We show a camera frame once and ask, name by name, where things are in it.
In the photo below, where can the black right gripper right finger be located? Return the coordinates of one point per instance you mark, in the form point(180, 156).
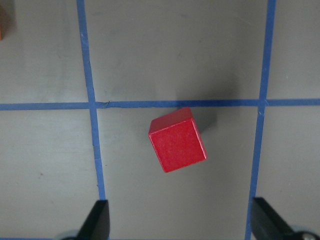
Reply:
point(267, 224)

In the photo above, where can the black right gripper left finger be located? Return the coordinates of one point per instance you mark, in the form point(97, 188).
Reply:
point(97, 224)

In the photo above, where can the red wooden block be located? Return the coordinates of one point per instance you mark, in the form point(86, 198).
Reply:
point(176, 140)

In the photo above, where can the orange wooden block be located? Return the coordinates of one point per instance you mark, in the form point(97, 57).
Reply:
point(7, 18)

